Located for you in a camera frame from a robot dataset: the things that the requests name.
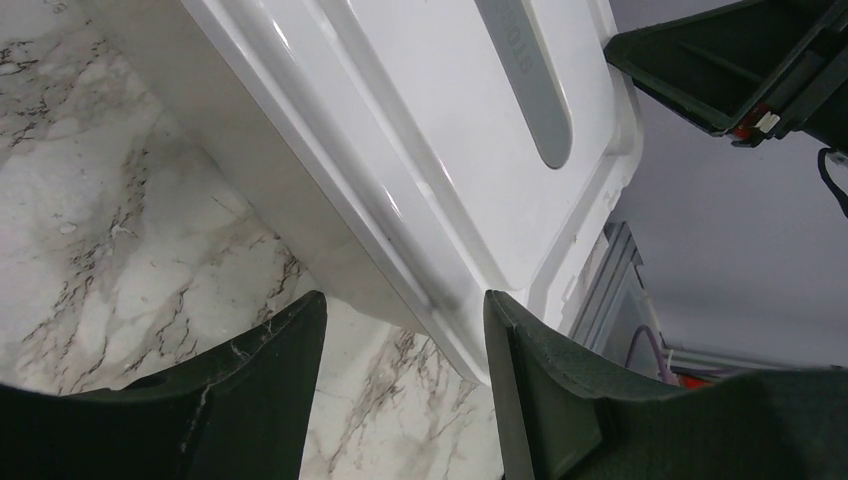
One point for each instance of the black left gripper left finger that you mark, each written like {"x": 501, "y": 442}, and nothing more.
{"x": 237, "y": 411}

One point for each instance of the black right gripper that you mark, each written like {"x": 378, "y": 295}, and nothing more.
{"x": 755, "y": 70}

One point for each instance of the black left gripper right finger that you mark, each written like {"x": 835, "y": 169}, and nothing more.
{"x": 565, "y": 412}

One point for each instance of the white plastic container lid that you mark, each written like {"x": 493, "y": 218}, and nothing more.
{"x": 467, "y": 146}

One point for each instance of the beige plastic bin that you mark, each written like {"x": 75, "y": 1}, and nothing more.
{"x": 180, "y": 65}

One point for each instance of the aluminium frame rail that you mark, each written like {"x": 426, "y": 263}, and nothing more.
{"x": 618, "y": 322}

